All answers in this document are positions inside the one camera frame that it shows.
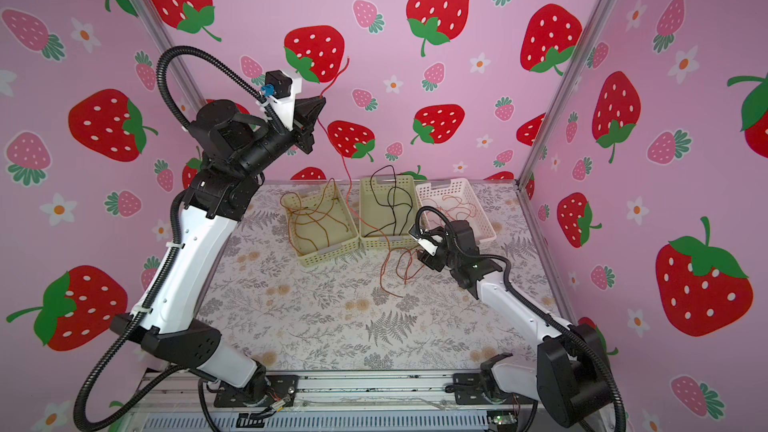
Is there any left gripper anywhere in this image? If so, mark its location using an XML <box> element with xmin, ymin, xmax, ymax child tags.
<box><xmin>234</xmin><ymin>98</ymin><xmax>319</xmax><ymax>190</ymax></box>

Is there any orange cable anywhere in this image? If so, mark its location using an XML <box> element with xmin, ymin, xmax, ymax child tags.
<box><xmin>422</xmin><ymin>187</ymin><xmax>484</xmax><ymax>230</ymax></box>
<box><xmin>278</xmin><ymin>177</ymin><xmax>361</xmax><ymax>253</ymax></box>

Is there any bright red cable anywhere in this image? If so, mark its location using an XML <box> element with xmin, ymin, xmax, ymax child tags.
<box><xmin>311</xmin><ymin>56</ymin><xmax>433</xmax><ymax>300</ymax></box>

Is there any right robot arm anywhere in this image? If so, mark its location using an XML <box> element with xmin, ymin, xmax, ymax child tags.
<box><xmin>409</xmin><ymin>220</ymin><xmax>628</xmax><ymax>431</ymax></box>

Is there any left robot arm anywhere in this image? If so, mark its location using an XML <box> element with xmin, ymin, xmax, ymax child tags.
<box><xmin>110</xmin><ymin>97</ymin><xmax>326</xmax><ymax>405</ymax></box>

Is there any white perforated basket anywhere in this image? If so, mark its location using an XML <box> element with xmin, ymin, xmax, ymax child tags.
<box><xmin>415</xmin><ymin>178</ymin><xmax>497</xmax><ymax>245</ymax></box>

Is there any middle green basket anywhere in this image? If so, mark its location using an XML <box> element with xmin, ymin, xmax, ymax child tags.
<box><xmin>358</xmin><ymin>175</ymin><xmax>419</xmax><ymax>250</ymax></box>

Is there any green basket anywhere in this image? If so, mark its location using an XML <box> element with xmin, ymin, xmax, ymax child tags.
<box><xmin>358</xmin><ymin>175</ymin><xmax>419</xmax><ymax>250</ymax></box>
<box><xmin>279</xmin><ymin>179</ymin><xmax>360</xmax><ymax>268</ymax></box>

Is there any left green basket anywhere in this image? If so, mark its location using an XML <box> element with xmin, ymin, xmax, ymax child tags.
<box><xmin>279</xmin><ymin>179</ymin><xmax>360</xmax><ymax>268</ymax></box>

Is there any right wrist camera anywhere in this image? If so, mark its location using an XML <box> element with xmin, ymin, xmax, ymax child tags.
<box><xmin>413</xmin><ymin>234</ymin><xmax>443</xmax><ymax>256</ymax></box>

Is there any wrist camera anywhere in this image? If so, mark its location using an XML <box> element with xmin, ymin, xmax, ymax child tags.
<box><xmin>413</xmin><ymin>234</ymin><xmax>443</xmax><ymax>256</ymax></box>
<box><xmin>262</xmin><ymin>70</ymin><xmax>303</xmax><ymax>131</ymax></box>

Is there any right arm black conduit hose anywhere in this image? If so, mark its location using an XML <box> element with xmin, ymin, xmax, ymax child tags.
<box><xmin>415</xmin><ymin>205</ymin><xmax>460</xmax><ymax>241</ymax></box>

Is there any arm black conduit hose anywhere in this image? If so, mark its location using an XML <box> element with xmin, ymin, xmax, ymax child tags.
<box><xmin>415</xmin><ymin>205</ymin><xmax>460</xmax><ymax>241</ymax></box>
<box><xmin>155</xmin><ymin>44</ymin><xmax>271</xmax><ymax>133</ymax></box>

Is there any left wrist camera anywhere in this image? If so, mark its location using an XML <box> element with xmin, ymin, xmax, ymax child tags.
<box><xmin>262</xmin><ymin>70</ymin><xmax>303</xmax><ymax>131</ymax></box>

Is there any left arm black conduit hose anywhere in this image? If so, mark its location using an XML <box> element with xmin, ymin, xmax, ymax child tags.
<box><xmin>155</xmin><ymin>44</ymin><xmax>271</xmax><ymax>133</ymax></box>

